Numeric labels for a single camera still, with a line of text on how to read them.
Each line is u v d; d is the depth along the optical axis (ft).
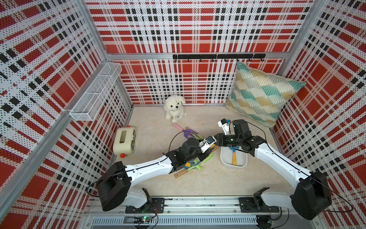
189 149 1.89
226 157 2.97
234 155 3.00
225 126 2.41
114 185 1.37
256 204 2.16
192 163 2.85
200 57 2.91
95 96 2.47
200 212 2.40
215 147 3.06
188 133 3.34
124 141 2.90
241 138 2.03
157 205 2.41
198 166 2.80
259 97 2.99
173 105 3.20
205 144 2.13
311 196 1.31
